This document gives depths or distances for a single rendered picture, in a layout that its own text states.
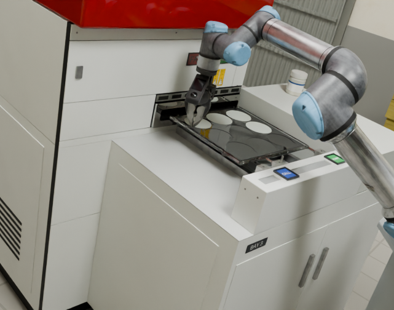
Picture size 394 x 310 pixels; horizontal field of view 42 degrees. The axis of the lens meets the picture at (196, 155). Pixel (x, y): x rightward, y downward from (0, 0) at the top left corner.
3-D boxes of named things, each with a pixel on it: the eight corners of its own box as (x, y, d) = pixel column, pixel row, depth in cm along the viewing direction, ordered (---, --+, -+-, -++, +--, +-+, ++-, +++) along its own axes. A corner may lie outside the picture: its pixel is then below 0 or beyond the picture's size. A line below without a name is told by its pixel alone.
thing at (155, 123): (150, 126, 187) (154, 102, 183) (232, 114, 216) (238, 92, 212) (152, 128, 186) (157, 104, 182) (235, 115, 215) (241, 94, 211)
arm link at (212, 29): (216, 26, 160) (200, 18, 166) (208, 60, 165) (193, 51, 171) (235, 27, 165) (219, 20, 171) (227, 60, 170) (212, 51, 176)
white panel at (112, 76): (55, 144, 165) (67, 21, 148) (229, 117, 219) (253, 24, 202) (59, 149, 163) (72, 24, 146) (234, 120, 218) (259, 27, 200)
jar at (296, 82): (281, 90, 220) (288, 69, 216) (292, 89, 224) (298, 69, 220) (294, 97, 215) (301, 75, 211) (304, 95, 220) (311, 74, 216)
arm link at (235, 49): (255, 31, 156) (233, 20, 163) (228, 55, 154) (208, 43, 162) (263, 50, 161) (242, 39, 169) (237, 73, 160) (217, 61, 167)
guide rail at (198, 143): (175, 132, 193) (177, 125, 192) (179, 131, 195) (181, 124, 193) (274, 200, 163) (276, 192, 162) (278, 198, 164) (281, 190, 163)
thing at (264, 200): (230, 217, 149) (241, 175, 143) (334, 181, 185) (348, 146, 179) (253, 235, 143) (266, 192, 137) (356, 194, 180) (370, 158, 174)
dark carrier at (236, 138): (173, 118, 186) (174, 116, 186) (238, 108, 209) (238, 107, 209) (240, 162, 165) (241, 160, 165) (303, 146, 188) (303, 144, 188)
